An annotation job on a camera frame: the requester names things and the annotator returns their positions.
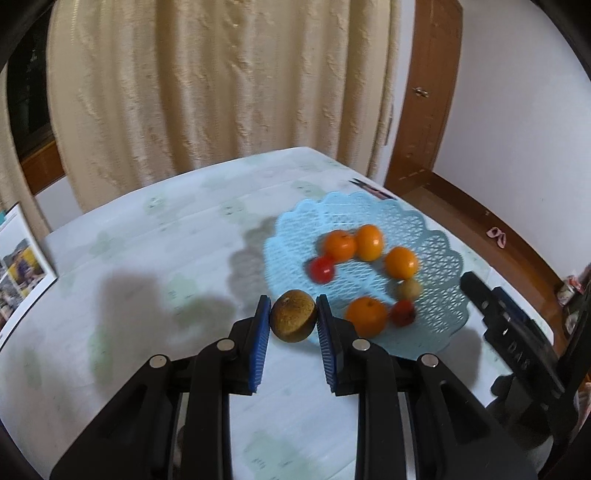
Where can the yellow-orange oval fruit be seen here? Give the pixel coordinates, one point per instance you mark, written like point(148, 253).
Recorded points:
point(369, 241)

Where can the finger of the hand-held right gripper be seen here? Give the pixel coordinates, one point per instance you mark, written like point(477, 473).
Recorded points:
point(478, 293)
point(513, 305)

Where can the small orange mandarin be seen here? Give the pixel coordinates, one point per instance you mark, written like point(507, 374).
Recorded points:
point(340, 244)

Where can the metal door latch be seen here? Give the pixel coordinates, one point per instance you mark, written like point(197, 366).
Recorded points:
point(420, 91)

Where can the red tomato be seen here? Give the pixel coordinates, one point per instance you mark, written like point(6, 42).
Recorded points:
point(403, 314)
point(322, 270)

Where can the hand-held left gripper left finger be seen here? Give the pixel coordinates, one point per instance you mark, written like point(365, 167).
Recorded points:
point(261, 344)

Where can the dark striped flat object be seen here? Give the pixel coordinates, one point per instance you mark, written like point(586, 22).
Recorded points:
point(371, 187)

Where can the colourful packet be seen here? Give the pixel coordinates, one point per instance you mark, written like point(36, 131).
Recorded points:
point(570, 290)

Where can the dark window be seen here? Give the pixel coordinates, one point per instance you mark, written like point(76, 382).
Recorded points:
point(27, 87)

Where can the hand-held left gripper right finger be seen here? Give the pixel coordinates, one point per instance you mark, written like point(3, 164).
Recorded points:
point(327, 346)

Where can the large round orange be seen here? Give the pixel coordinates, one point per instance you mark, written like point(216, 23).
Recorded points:
point(366, 317)

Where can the light blue plastic basket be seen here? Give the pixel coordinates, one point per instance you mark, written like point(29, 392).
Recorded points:
point(415, 221)

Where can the wooden window sill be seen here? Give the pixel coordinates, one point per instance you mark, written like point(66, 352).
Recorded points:
point(44, 166)

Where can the small green-brown fruit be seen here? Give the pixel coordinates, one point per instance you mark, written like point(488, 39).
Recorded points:
point(410, 290)

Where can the pink slipper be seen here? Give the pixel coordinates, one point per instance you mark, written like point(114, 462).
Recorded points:
point(497, 236)

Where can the brown wooden door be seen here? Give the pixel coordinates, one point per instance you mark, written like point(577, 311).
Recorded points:
point(429, 69)

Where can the dark blurred object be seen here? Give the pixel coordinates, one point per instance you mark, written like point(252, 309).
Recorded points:
point(582, 332)

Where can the beige patterned curtain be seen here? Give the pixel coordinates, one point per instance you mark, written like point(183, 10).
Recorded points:
point(207, 92)
point(18, 184)

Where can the yellowish round citrus fruit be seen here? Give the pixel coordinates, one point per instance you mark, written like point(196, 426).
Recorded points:
point(401, 262)

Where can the dark brown round fruit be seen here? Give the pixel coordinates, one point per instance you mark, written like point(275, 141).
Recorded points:
point(293, 318)

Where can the wooden floor trim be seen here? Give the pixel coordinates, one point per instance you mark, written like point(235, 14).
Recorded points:
point(485, 221)

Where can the photo collage calendar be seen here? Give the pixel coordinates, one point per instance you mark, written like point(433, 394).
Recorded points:
point(18, 267)

